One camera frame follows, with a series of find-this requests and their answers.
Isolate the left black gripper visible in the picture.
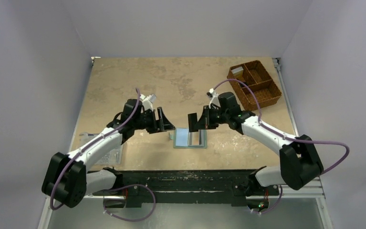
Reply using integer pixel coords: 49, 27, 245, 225
132, 107, 174, 134

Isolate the beige credit card grey stripe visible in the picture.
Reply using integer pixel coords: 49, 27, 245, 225
188, 130, 204, 147

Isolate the green card holder wallet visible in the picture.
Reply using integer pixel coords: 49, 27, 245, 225
168, 128, 207, 149

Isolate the brown woven divided basket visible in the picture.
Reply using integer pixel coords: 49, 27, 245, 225
227, 60, 282, 111

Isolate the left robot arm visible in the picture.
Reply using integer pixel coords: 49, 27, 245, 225
41, 99, 175, 208

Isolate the clear plastic bag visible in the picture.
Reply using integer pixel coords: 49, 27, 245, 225
78, 132, 123, 166

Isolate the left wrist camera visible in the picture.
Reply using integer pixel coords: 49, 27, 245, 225
140, 94, 157, 111

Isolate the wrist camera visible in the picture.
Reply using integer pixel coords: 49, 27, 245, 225
140, 94, 157, 111
206, 88, 219, 99

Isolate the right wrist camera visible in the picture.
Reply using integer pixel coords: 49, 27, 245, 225
206, 88, 219, 99

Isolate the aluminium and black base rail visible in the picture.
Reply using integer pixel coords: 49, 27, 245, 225
85, 170, 325, 209

